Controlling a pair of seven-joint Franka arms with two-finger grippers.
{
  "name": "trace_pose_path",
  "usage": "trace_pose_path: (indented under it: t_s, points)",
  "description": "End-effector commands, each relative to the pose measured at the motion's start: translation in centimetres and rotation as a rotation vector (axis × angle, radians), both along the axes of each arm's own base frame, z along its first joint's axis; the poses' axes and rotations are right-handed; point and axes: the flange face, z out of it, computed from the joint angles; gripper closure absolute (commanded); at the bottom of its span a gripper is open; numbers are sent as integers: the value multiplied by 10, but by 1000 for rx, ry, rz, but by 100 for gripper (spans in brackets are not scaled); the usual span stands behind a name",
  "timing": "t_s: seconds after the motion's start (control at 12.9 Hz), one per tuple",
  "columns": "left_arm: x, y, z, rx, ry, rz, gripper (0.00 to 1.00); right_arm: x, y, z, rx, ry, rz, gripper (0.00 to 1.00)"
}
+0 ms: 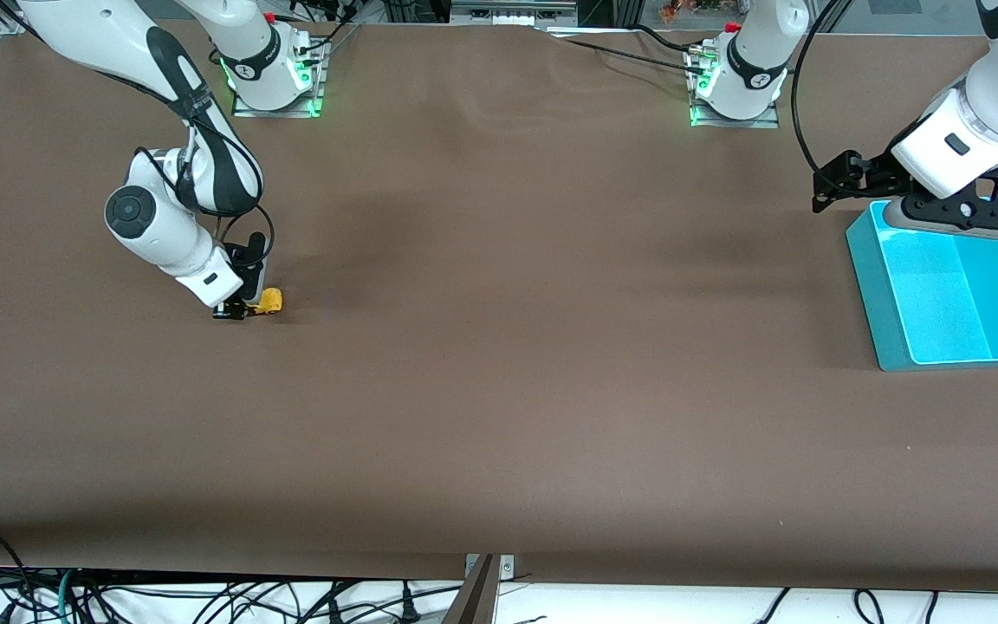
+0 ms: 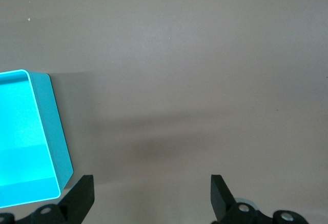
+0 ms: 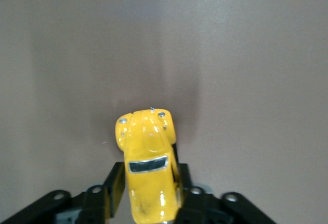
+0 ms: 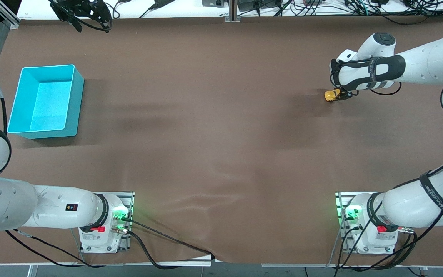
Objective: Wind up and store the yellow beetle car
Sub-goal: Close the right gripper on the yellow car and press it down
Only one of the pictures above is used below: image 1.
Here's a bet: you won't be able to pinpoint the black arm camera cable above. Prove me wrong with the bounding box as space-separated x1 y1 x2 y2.
131 82 275 261
791 0 855 187

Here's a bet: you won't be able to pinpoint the turquoise plastic bin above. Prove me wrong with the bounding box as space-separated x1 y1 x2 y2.
846 198 998 374

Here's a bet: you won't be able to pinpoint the black tangled floor cables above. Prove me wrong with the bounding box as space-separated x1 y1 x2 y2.
75 578 467 624

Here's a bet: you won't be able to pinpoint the dark slanted post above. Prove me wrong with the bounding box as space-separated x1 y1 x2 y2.
442 555 502 624

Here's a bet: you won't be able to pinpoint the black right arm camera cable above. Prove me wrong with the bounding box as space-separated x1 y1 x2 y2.
131 82 275 261

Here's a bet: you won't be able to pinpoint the green floor cable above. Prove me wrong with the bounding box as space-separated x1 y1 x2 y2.
55 569 82 624

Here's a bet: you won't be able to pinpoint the grey metal box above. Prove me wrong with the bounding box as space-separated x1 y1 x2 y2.
450 0 580 27

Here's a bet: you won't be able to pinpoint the long black cable on table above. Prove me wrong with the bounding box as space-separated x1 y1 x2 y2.
542 26 706 77

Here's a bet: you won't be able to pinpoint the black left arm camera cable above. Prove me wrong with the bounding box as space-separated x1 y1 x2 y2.
791 0 855 187

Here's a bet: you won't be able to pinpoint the brown table cover sheet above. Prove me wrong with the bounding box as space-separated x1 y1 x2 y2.
0 19 998 594

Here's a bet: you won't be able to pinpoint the metal table edge bracket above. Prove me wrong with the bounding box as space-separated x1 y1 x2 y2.
464 554 516 580

